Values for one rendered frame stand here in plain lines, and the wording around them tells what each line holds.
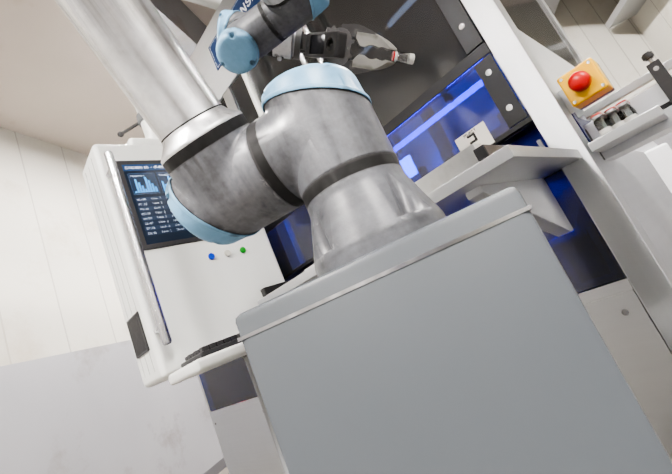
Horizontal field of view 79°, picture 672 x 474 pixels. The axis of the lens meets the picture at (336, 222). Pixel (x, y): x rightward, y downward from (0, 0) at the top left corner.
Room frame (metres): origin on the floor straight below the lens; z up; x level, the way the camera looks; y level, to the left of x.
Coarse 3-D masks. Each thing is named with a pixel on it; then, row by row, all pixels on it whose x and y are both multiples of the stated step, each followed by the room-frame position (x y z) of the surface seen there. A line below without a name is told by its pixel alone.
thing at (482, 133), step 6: (480, 126) 0.95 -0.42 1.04; (468, 132) 0.97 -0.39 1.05; (474, 132) 0.96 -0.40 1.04; (480, 132) 0.95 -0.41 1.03; (486, 132) 0.95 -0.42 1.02; (462, 138) 0.98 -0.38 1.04; (468, 138) 0.97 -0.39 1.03; (474, 138) 0.97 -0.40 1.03; (480, 138) 0.96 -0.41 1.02; (486, 138) 0.95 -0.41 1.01; (492, 138) 0.94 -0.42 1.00; (456, 144) 1.00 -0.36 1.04; (462, 144) 0.99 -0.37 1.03; (468, 144) 0.98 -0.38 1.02
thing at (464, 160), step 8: (472, 144) 0.60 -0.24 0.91; (480, 144) 0.62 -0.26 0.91; (464, 152) 0.62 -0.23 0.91; (472, 152) 0.61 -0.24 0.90; (448, 160) 0.63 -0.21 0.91; (456, 160) 0.63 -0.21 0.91; (464, 160) 0.62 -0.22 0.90; (472, 160) 0.61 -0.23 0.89; (440, 168) 0.65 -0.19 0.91; (448, 168) 0.64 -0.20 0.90; (456, 168) 0.63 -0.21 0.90; (464, 168) 0.62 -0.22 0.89; (424, 176) 0.67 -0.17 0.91; (432, 176) 0.66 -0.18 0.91; (440, 176) 0.65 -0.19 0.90; (448, 176) 0.64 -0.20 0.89; (416, 184) 0.68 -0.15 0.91; (424, 184) 0.67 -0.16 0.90; (432, 184) 0.66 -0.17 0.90; (440, 184) 0.66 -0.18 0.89; (424, 192) 0.68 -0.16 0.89
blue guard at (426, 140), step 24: (456, 96) 0.96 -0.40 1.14; (480, 96) 0.93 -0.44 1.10; (408, 120) 1.06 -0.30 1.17; (432, 120) 1.02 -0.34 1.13; (456, 120) 0.98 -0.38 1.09; (480, 120) 0.95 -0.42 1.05; (504, 120) 0.91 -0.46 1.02; (408, 144) 1.08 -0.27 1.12; (432, 144) 1.04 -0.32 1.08; (408, 168) 1.10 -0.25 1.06; (432, 168) 1.06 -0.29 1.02; (288, 216) 1.46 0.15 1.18; (288, 240) 1.49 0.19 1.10; (288, 264) 1.52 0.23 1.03
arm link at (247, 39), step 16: (256, 16) 0.60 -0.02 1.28; (224, 32) 0.60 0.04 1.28; (240, 32) 0.60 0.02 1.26; (256, 32) 0.61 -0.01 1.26; (272, 32) 0.61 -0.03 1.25; (224, 48) 0.61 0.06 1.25; (240, 48) 0.61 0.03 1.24; (256, 48) 0.62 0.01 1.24; (272, 48) 0.65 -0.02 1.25; (224, 64) 0.64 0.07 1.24; (240, 64) 0.63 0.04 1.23; (256, 64) 0.66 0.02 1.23
